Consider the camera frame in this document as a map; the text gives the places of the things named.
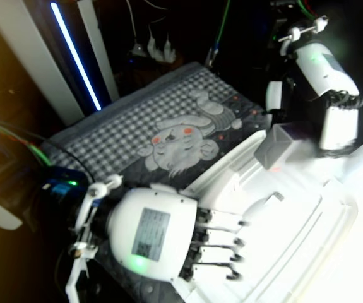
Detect blue-white light strip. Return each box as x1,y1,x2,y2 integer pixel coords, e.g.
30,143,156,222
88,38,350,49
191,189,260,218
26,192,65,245
49,1,102,112

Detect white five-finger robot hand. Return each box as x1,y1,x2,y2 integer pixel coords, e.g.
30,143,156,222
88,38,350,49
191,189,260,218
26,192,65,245
107,182,285,282
265,41,363,158

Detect white cable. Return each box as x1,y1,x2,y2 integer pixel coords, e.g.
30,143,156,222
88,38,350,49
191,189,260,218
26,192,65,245
125,0,140,48

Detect wide white post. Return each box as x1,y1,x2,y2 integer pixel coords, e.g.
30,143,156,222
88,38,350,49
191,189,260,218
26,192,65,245
0,0,86,126

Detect grey checked quilt with bear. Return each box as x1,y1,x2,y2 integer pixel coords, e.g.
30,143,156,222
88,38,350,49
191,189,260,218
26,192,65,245
39,61,273,303

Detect green cable with connector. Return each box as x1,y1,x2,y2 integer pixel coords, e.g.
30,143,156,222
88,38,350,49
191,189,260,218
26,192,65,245
205,0,232,68

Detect narrow white post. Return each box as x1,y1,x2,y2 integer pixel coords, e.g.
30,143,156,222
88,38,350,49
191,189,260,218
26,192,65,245
76,0,121,102

